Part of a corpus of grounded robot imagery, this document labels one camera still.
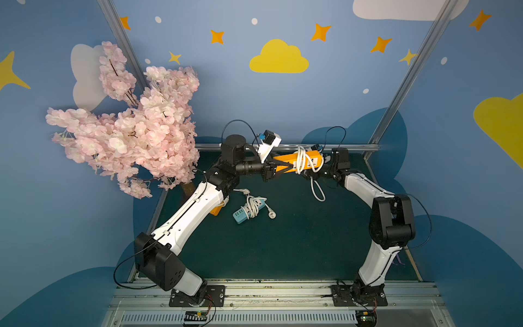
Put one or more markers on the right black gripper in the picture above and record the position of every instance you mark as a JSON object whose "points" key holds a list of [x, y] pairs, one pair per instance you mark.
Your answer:
{"points": [[328, 162]]}

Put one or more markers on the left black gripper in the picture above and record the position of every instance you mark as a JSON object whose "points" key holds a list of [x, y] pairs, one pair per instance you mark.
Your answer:
{"points": [[266, 170]]}

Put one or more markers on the orange power strip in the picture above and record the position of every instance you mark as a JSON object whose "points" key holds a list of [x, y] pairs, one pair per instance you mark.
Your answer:
{"points": [[300, 161], [216, 210]]}

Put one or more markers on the teal power strip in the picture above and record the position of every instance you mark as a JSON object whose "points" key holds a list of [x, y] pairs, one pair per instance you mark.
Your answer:
{"points": [[250, 209]]}

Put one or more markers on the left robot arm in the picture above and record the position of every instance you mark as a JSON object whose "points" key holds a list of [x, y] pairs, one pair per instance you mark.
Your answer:
{"points": [[157, 253]]}

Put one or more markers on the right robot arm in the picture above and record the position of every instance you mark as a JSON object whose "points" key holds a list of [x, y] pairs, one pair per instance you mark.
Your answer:
{"points": [[391, 223]]}

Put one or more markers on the pink cherry blossom tree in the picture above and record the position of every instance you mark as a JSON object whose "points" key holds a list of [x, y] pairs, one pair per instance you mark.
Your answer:
{"points": [[156, 131]]}

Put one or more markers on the right controller board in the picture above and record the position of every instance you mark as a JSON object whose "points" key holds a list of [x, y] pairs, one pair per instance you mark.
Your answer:
{"points": [[366, 319]]}

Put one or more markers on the controller board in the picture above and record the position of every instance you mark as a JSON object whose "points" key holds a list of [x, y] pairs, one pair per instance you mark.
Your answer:
{"points": [[366, 319], [194, 318]]}

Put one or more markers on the left controller board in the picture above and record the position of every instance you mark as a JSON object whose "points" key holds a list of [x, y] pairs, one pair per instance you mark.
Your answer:
{"points": [[194, 318]]}

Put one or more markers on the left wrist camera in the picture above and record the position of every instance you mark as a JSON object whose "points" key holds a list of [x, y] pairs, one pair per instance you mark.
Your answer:
{"points": [[269, 140]]}

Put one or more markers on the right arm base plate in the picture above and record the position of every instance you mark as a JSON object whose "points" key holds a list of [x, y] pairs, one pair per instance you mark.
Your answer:
{"points": [[353, 296]]}

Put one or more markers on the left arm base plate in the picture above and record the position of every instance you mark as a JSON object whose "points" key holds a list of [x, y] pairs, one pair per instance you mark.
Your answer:
{"points": [[207, 295]]}

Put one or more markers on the aluminium front rail frame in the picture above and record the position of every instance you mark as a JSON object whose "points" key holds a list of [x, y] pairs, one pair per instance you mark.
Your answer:
{"points": [[281, 303]]}

